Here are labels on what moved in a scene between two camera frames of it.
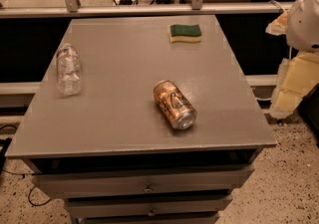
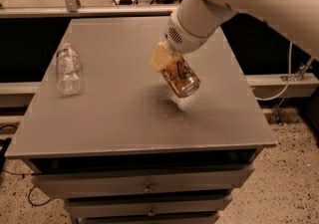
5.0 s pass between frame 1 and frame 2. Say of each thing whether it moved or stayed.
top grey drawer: stayed
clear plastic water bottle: stayed
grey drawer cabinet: stayed
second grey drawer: stayed
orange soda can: moved
